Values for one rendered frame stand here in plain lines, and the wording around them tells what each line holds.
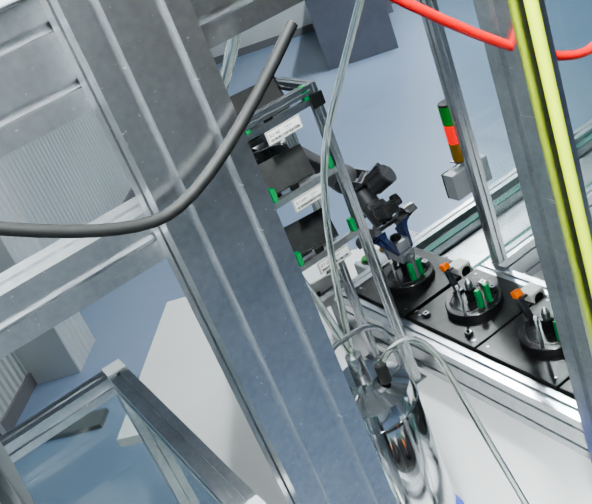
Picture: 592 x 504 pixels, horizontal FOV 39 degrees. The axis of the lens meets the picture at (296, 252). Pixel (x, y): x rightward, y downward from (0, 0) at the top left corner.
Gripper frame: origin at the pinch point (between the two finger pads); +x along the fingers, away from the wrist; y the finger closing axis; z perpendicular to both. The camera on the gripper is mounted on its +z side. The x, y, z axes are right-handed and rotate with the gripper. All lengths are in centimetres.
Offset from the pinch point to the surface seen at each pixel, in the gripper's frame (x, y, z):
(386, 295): 11.1, -20.6, 18.3
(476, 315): 27.3, -4.6, 17.3
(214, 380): -1, -53, -40
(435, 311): 20.8, -6.9, 6.0
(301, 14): -324, 365, -558
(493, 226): 12.2, 19.1, 10.4
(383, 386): 25, -60, 85
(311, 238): -8.5, -30.5, 26.2
